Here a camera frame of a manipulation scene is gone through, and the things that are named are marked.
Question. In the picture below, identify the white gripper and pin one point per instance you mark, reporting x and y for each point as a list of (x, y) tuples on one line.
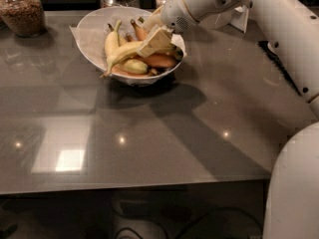
[(173, 11)]

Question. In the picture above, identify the long yellow top banana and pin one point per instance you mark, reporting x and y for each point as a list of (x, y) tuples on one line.
[(130, 49)]

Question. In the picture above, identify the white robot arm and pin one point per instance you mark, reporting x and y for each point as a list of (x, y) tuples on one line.
[(292, 32)]

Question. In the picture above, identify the orange-brown banana right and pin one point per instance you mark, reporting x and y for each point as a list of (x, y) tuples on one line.
[(159, 60)]

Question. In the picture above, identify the short yellow-green front banana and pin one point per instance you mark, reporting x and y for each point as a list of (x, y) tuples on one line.
[(133, 66)]

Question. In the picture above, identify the yellow banana left upright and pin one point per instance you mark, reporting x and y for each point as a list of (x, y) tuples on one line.
[(112, 40)]

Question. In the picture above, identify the white oval bowl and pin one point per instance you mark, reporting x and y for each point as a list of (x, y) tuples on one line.
[(94, 24)]

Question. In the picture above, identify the orange banana bottom front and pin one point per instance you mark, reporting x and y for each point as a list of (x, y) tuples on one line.
[(118, 71)]

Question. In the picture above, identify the white card stand sign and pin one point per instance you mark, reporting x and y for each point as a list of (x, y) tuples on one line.
[(237, 18)]

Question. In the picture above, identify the glass jar of grains left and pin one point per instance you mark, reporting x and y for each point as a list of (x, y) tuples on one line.
[(25, 18)]

